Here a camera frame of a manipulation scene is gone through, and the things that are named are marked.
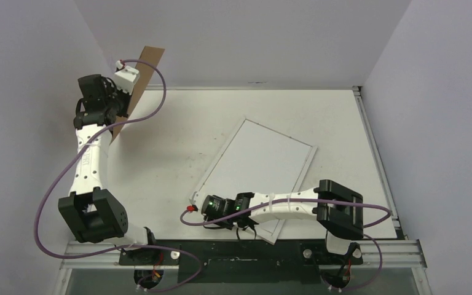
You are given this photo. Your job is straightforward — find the white brown backing board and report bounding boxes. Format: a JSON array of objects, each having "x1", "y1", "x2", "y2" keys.
[{"x1": 117, "y1": 46, "x2": 165, "y2": 122}]

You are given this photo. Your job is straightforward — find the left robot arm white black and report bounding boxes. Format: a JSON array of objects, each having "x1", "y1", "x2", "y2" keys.
[{"x1": 58, "y1": 70, "x2": 159, "y2": 265}]

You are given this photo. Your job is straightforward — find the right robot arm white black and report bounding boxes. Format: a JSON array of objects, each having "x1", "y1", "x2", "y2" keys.
[{"x1": 191, "y1": 179, "x2": 364, "y2": 264}]

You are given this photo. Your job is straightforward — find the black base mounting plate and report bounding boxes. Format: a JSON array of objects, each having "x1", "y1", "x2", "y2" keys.
[{"x1": 119, "y1": 239, "x2": 363, "y2": 284}]

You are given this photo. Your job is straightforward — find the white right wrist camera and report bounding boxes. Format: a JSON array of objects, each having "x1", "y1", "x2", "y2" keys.
[{"x1": 189, "y1": 191, "x2": 207, "y2": 207}]

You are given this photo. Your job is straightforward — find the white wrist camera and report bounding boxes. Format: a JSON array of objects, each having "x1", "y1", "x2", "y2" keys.
[
  {"x1": 112, "y1": 60, "x2": 140, "y2": 95},
  {"x1": 189, "y1": 191, "x2": 207, "y2": 207}
]

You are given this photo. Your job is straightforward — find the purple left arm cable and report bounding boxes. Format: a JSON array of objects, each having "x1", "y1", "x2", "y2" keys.
[{"x1": 34, "y1": 59, "x2": 203, "y2": 294}]

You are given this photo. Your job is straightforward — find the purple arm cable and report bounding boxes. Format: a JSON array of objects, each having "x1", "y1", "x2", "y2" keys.
[
  {"x1": 179, "y1": 199, "x2": 392, "y2": 293},
  {"x1": 34, "y1": 59, "x2": 203, "y2": 294}
]

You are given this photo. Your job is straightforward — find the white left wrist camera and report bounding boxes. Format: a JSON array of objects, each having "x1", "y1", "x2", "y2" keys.
[{"x1": 112, "y1": 60, "x2": 140, "y2": 95}]

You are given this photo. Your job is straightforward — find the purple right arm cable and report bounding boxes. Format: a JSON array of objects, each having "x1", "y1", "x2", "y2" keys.
[{"x1": 179, "y1": 199, "x2": 392, "y2": 293}]

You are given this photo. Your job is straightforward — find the aluminium front rail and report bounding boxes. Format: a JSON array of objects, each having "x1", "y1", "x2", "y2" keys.
[{"x1": 60, "y1": 240, "x2": 426, "y2": 270}]

